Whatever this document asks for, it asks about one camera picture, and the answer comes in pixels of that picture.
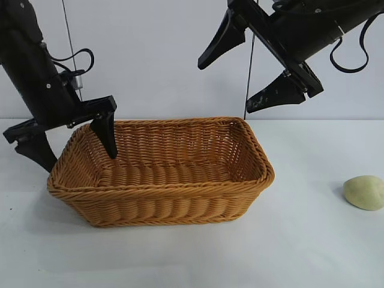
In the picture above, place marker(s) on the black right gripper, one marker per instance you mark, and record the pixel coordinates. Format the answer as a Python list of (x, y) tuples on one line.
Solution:
[(297, 33)]

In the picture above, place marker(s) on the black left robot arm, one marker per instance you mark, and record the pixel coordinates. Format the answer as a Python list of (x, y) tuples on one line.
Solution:
[(18, 30)]

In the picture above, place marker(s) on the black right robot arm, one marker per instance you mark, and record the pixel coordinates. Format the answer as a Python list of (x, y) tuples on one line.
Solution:
[(357, 9)]

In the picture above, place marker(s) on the woven orange wicker basket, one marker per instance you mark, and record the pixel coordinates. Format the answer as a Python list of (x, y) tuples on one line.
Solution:
[(168, 207)]

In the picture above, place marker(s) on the pale yellow egg yolk pastry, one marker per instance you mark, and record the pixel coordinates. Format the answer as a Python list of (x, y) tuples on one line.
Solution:
[(364, 193)]

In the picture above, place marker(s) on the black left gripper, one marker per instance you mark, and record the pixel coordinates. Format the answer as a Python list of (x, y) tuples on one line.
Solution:
[(51, 99)]

